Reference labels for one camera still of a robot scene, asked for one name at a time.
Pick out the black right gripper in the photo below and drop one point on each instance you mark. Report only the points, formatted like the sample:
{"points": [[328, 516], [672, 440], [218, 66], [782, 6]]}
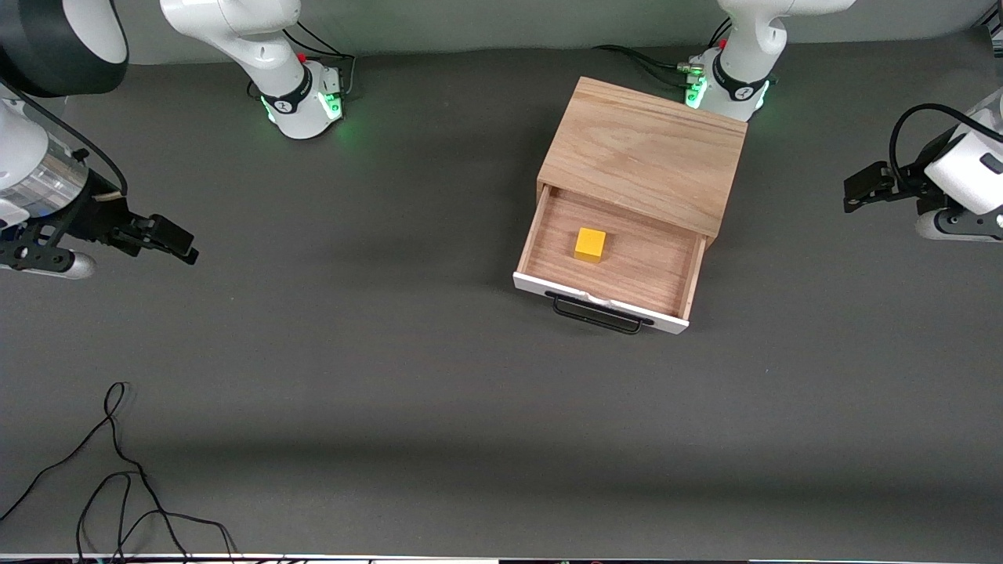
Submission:
{"points": [[99, 213]]}

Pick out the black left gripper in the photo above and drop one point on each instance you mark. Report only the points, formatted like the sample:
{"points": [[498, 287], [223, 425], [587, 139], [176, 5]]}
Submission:
{"points": [[911, 178]]}

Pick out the wooden drawer with white face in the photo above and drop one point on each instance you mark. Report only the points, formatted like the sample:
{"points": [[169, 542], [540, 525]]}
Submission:
{"points": [[650, 266]]}

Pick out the yellow cube block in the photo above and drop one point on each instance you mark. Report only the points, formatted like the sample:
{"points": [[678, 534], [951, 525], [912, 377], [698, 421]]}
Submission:
{"points": [[590, 244]]}

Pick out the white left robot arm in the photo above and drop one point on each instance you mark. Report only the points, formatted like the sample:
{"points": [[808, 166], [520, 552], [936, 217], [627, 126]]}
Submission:
{"points": [[744, 47]]}

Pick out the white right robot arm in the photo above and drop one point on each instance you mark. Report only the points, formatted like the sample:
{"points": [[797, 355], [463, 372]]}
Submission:
{"points": [[258, 55]]}

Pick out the light wooden drawer cabinet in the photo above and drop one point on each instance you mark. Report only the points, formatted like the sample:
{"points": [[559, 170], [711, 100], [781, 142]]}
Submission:
{"points": [[642, 149]]}

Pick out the aluminium frame rail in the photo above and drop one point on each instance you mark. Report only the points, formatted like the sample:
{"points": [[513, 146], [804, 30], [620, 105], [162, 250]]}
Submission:
{"points": [[995, 27]]}

